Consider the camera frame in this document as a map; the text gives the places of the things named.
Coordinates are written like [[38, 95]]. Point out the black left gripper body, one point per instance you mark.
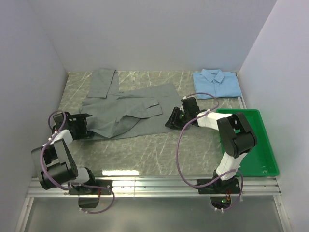
[[79, 125]]

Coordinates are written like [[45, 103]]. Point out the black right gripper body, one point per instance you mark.
[[179, 118]]

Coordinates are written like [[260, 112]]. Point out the grey long sleeve shirt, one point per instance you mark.
[[115, 114]]

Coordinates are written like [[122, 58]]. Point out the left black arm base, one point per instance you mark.
[[89, 196]]

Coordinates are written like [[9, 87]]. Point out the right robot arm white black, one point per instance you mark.
[[237, 136]]

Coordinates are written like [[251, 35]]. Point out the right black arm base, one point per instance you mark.
[[231, 191]]

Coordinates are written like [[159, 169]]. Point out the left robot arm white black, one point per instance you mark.
[[53, 161]]

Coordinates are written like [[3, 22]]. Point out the folded light blue shirt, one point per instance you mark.
[[217, 83]]

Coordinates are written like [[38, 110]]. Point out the green plastic tray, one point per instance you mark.
[[260, 161]]

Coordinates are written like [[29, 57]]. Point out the aluminium mounting rail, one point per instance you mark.
[[158, 186]]

